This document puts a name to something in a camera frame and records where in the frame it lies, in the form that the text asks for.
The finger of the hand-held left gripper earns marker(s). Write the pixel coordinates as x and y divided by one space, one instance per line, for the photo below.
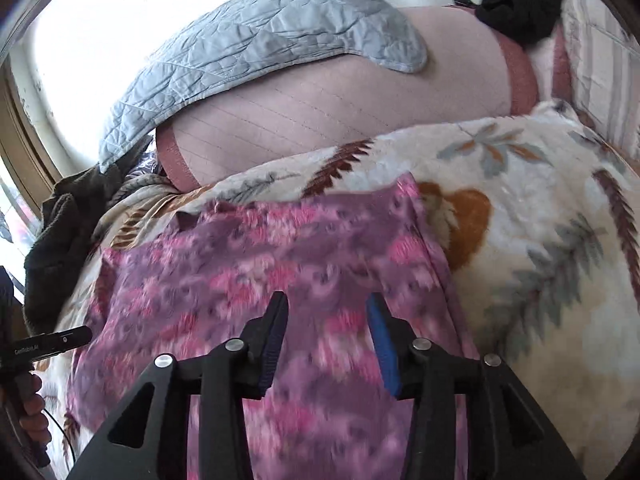
70 339

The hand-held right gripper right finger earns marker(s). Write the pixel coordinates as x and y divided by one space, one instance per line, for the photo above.
385 352

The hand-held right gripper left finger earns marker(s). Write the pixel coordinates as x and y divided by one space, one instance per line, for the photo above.
272 342

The purple floral garment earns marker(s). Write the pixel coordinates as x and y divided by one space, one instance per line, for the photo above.
300 250

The person's left hand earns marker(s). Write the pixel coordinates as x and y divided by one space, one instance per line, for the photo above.
31 405

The dark grey fleece cloth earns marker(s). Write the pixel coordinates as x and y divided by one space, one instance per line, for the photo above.
55 240

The stained glass window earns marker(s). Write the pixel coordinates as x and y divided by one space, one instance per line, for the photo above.
10 220

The cream leaf-print blanket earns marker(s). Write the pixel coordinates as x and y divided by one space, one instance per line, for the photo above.
550 270

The pink pillow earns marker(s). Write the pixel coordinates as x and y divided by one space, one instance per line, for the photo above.
325 110

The grey quilted cover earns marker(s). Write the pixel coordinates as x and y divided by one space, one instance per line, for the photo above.
250 45

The striped cushion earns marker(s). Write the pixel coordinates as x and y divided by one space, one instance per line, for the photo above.
600 60

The black cloth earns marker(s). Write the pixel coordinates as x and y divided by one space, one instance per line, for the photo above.
525 0

